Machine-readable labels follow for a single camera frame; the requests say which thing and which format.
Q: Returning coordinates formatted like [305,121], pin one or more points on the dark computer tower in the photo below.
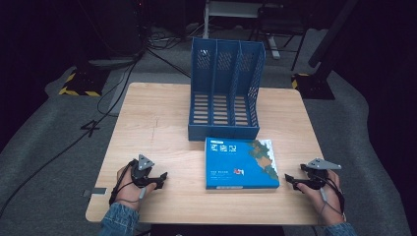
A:
[126,26]

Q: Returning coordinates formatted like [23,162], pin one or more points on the black slanted stand pole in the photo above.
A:
[332,32]

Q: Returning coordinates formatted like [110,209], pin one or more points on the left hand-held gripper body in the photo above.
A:
[141,170]

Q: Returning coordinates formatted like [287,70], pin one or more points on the person's right hand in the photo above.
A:
[323,201]

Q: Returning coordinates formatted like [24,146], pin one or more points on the black yellow striped stand base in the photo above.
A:
[82,83]
[313,86]

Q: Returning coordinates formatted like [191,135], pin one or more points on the blue book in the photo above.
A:
[241,164]

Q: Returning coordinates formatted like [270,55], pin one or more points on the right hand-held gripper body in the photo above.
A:
[317,173]

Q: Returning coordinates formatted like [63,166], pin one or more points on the person's left hand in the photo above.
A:
[129,193]

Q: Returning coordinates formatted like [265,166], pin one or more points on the black chair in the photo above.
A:
[282,23]

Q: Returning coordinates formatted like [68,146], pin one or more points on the blue plastic file rack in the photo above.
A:
[224,95]

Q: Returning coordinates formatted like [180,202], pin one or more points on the white metal table frame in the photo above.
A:
[236,19]

